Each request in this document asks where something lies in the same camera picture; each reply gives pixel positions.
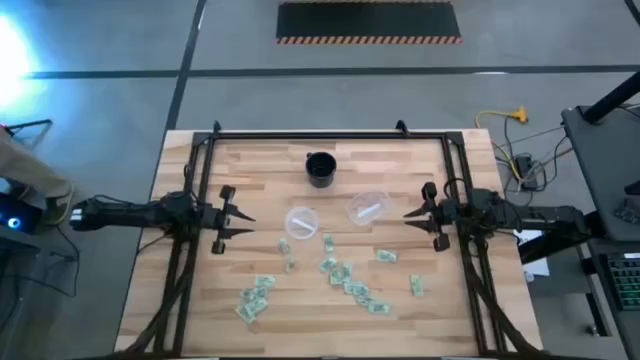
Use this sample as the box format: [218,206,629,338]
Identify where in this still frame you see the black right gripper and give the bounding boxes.
[403,181,457,253]

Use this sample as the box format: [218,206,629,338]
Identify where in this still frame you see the yellow extension cord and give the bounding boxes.
[473,105,530,174]

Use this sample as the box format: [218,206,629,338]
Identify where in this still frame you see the black controller on desk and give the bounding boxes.
[613,197,640,225]

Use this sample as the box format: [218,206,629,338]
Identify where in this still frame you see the black triangular stand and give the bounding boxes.
[0,118,54,151]

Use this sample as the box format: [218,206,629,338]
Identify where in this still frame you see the black pole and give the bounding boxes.
[582,69,640,125]

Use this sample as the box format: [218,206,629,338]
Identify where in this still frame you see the black metal rig frame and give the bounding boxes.
[115,119,546,360]

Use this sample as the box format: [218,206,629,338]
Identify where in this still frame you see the backlit keyboard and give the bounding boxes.
[605,252,640,312]

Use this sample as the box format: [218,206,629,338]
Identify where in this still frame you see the small clear plastic container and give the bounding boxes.
[284,206,321,241]

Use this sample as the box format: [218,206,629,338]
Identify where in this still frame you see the black computer with blue light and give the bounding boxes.
[0,193,44,235]

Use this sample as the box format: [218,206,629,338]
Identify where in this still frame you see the black mug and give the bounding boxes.
[304,151,338,189]

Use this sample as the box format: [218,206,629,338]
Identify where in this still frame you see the large clear plastic container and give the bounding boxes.
[344,191,393,227]

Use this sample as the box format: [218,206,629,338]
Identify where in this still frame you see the white paper sheet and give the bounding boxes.
[512,228,551,279]

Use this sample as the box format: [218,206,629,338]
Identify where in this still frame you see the person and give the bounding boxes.
[0,124,77,227]

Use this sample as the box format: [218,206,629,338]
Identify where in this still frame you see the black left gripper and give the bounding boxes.
[199,184,256,255]

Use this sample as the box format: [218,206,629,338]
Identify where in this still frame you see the black hazard-striped floor mat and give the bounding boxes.
[275,0,463,46]

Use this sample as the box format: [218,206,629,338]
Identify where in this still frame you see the dark side desk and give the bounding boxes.
[0,222,82,360]

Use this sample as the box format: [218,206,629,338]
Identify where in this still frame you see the black power strip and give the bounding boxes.
[514,153,539,190]

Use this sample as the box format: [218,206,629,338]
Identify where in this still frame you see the black keyboard desk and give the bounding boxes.
[584,237,640,360]

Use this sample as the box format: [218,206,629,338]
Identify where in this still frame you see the grey desk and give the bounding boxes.
[560,104,640,244]

